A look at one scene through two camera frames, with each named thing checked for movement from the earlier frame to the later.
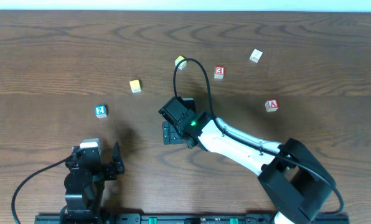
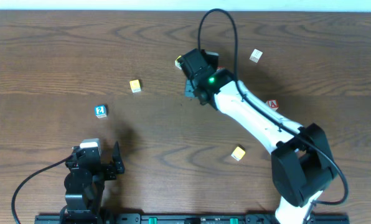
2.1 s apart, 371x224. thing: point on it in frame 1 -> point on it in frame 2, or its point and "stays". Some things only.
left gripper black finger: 117,157 stays
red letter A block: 271,105 stays
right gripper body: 170,134 -> 190,90
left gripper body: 109,171 stays
